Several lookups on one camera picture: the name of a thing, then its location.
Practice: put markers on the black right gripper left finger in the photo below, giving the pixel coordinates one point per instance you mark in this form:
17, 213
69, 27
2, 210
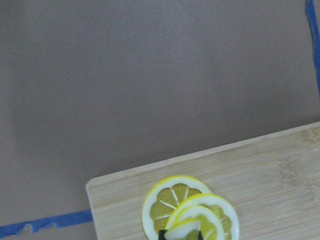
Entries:
162, 235

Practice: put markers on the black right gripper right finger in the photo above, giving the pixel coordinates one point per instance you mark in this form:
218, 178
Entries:
200, 236

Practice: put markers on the wooden cutting board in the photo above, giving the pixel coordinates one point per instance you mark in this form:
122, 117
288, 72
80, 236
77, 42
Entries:
273, 182

